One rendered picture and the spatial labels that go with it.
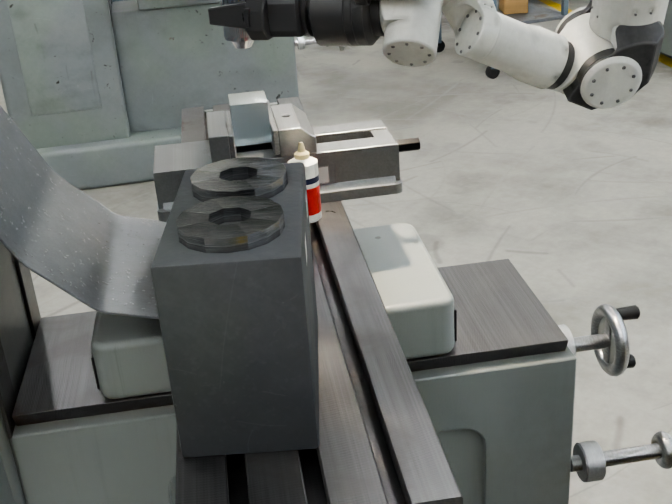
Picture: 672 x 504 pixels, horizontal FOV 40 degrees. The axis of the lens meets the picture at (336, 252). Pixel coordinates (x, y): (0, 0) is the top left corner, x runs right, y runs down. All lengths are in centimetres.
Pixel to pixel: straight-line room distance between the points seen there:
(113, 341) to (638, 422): 160
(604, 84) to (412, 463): 60
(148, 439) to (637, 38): 82
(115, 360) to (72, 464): 17
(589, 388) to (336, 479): 188
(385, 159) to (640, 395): 146
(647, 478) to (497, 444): 98
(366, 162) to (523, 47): 28
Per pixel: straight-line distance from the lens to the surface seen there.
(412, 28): 111
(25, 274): 150
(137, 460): 133
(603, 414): 253
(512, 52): 119
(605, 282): 317
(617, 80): 122
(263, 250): 73
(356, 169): 131
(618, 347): 151
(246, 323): 75
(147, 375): 127
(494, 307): 143
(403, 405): 86
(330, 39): 116
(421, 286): 130
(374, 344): 96
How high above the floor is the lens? 146
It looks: 25 degrees down
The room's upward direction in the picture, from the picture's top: 4 degrees counter-clockwise
